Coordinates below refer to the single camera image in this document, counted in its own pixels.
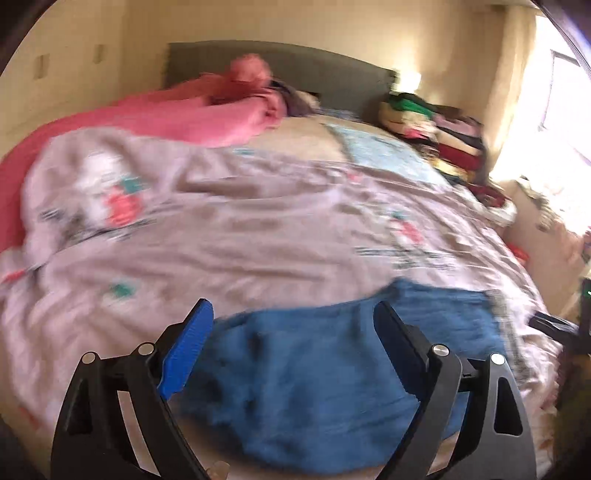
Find striped cloth on sill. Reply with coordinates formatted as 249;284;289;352
517;175;591;259

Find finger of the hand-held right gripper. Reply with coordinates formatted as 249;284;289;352
529;314;580;344

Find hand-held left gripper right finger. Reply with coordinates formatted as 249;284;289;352
373;301;539;480

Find pile of folded clothes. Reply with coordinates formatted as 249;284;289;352
379;90;490;185

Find beige bed sheet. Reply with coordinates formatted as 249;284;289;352
231;113;361;162

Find light blue cloth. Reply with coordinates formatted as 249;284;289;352
328;122;451;185

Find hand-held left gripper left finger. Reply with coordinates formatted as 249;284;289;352
52;298;215;480

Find blue denim pants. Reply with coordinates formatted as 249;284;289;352
182;277;513;476

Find pink quilt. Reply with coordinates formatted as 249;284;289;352
0;53;289;252

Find window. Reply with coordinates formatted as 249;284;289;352
538;46;591;153

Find printed pink-grey blanket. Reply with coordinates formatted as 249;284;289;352
0;127;561;480

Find cream wardrobe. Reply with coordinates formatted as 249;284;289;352
0;18;125;153

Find white crumpled cloth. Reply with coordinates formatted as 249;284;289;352
489;203;518;227

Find grey headboard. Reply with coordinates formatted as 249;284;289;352
164;41;400;125

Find dark red cloth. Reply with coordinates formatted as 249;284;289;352
466;182;511;208

